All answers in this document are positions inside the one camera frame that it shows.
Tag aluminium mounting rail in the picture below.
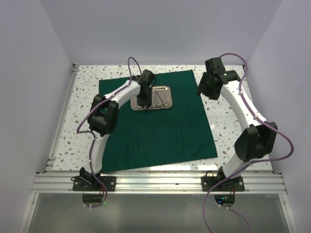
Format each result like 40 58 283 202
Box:
31 171 287 194

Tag steel fine-point tweezers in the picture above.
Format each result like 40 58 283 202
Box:
152 91 157 108

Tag steel surgical scissors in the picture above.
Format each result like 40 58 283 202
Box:
158 91 169 107

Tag steel instrument tray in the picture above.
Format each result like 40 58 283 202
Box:
130 85 173 111

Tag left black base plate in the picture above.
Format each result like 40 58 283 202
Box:
70 176 117 192

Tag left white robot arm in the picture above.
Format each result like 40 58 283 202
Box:
79 70 156 191

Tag green surgical cloth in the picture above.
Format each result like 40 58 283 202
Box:
102 70 217 173

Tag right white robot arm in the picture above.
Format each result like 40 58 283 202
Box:
196 57 277 191

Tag steel blunt tweezers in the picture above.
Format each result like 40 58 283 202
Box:
138 105 149 110

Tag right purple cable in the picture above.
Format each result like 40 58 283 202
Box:
202 53 295 233

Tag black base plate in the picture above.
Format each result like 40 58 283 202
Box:
70 176 117 192
201 171 245 192

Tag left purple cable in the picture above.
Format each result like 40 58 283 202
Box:
76 57 144 209

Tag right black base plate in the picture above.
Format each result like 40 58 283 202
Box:
201 171 245 192

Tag purple cable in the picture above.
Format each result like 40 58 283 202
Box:
202 53 295 233
76 57 144 209

